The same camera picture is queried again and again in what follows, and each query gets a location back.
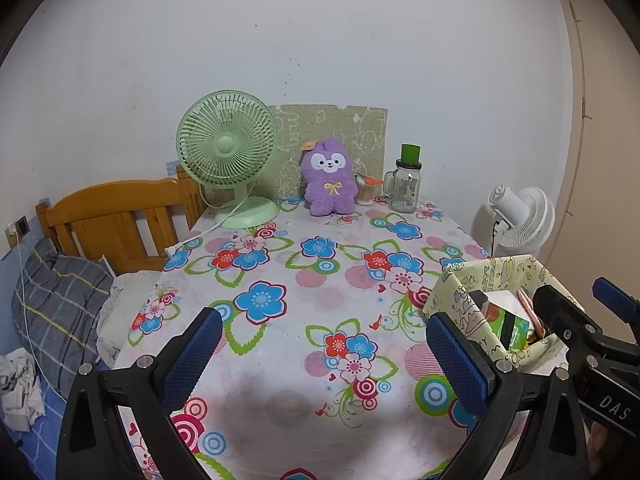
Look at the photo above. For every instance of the blue bed sheet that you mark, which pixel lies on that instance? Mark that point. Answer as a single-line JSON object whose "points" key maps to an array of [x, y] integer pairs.
{"points": [[45, 440]]}

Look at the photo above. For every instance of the glass jar green lid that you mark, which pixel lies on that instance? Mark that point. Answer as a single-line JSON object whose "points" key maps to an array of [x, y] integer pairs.
{"points": [[405, 192]]}

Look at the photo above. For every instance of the pink patterned packet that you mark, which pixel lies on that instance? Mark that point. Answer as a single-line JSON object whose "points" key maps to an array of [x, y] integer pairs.
{"points": [[529, 307]]}

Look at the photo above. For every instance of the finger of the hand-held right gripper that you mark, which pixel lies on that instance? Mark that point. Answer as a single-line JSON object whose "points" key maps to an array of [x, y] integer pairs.
{"points": [[615, 300], [565, 320]]}

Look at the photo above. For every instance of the green patterned board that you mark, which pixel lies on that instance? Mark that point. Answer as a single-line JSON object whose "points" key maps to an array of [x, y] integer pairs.
{"points": [[370, 130]]}

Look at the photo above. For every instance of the white bed sheet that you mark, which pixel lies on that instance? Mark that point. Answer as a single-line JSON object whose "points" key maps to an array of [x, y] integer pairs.
{"points": [[125, 305]]}

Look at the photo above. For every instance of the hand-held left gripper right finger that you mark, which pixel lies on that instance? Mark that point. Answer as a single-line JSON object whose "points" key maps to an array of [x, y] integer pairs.
{"points": [[460, 365]]}

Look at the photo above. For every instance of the green packet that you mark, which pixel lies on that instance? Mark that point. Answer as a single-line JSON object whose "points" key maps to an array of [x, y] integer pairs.
{"points": [[512, 332]]}

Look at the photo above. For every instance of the grey plaid pillow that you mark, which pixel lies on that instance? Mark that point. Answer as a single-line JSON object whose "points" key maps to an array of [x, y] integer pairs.
{"points": [[55, 300]]}

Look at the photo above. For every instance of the beige door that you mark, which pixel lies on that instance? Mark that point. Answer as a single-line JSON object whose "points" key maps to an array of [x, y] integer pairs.
{"points": [[610, 135]]}

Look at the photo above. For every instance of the yellow cartoon print box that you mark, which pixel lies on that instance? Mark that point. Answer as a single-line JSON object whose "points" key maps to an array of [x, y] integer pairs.
{"points": [[460, 305]]}

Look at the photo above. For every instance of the purple plush toy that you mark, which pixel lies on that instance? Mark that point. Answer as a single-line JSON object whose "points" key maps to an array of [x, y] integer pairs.
{"points": [[327, 190]]}

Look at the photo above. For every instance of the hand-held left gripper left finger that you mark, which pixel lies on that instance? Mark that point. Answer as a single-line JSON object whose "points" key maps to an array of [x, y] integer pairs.
{"points": [[192, 355]]}

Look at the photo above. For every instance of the wooden bed headboard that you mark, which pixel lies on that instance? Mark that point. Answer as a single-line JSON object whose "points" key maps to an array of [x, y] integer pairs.
{"points": [[100, 210]]}

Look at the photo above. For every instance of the white standing fan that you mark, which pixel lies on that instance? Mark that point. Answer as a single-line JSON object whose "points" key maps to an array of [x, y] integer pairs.
{"points": [[530, 220]]}

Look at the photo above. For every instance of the floral tablecloth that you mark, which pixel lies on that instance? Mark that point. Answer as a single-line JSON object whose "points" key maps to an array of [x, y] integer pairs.
{"points": [[310, 310]]}

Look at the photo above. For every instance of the grey sock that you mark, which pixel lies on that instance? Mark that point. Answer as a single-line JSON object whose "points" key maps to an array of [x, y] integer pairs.
{"points": [[481, 302]]}

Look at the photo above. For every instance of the white crumpled clothes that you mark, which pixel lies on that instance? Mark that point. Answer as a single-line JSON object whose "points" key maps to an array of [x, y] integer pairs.
{"points": [[20, 390]]}

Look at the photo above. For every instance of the green desk fan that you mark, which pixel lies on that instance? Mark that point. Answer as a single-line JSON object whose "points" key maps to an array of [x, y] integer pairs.
{"points": [[225, 145]]}

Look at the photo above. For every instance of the cotton swab cup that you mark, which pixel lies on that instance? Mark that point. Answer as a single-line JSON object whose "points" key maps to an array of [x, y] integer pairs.
{"points": [[364, 195]]}

